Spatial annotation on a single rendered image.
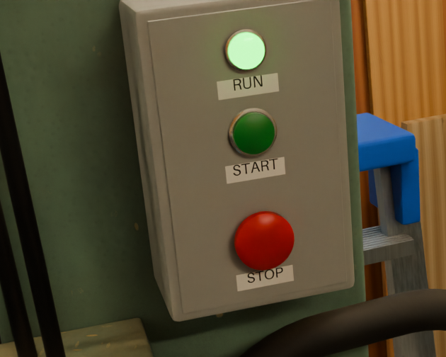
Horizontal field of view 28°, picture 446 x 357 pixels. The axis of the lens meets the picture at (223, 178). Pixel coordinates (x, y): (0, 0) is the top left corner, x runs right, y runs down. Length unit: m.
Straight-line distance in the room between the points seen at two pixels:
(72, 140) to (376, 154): 0.87
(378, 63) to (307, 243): 1.47
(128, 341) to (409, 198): 0.93
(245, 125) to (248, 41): 0.04
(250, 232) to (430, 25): 1.55
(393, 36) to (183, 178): 1.51
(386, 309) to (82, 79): 0.21
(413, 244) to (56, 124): 0.98
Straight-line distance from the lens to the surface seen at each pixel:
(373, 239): 1.39
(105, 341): 0.50
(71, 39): 0.47
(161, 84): 0.42
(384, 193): 1.39
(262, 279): 0.46
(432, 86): 1.98
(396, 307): 0.52
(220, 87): 0.42
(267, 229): 0.44
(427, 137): 1.85
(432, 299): 0.53
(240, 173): 0.43
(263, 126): 0.42
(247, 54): 0.42
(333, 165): 0.45
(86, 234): 0.50
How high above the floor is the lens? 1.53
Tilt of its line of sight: 18 degrees down
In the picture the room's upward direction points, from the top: 6 degrees counter-clockwise
